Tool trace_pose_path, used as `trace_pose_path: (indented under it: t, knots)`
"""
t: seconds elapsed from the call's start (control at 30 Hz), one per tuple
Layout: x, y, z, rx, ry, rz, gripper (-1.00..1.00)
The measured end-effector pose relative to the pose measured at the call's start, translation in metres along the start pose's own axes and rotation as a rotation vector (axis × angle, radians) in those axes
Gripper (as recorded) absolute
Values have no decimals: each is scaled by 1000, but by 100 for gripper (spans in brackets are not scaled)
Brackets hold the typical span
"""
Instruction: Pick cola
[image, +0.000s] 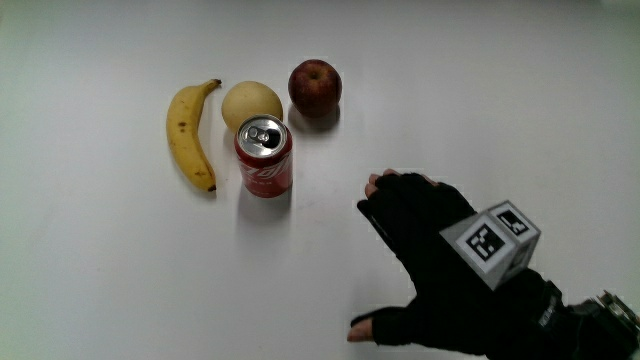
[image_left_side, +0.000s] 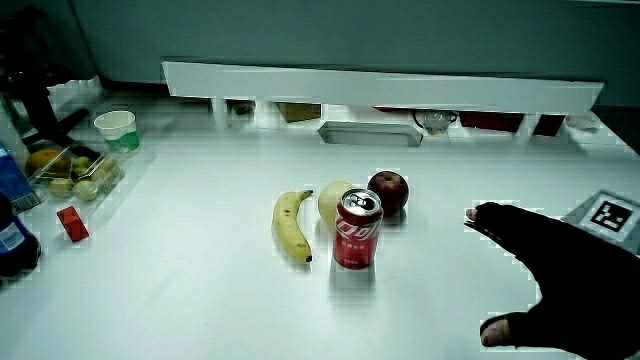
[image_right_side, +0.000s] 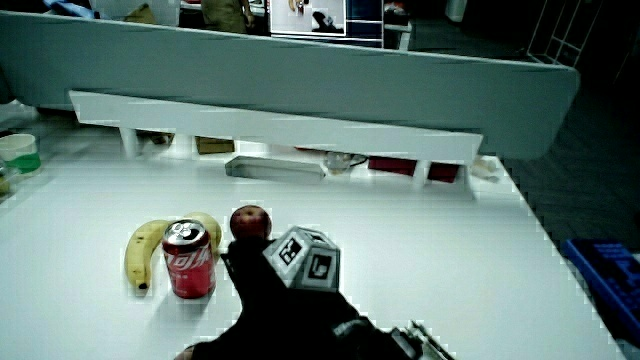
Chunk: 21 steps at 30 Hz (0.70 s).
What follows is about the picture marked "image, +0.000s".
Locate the yellow round pear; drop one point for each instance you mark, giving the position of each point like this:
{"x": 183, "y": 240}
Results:
{"x": 249, "y": 102}

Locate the person's right forearm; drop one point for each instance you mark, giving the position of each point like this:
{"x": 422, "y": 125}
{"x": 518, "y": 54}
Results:
{"x": 595, "y": 330}

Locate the person's right hand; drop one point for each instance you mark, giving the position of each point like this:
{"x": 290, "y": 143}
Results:
{"x": 430, "y": 260}

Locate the yellow banana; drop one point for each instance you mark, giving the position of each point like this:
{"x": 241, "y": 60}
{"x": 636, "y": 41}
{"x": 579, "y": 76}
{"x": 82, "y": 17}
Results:
{"x": 186, "y": 135}

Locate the red apple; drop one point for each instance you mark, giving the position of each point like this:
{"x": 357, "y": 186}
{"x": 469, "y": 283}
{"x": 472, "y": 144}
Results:
{"x": 315, "y": 88}

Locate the red cola can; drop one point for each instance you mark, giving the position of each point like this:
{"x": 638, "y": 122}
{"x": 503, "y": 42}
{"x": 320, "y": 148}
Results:
{"x": 264, "y": 156}

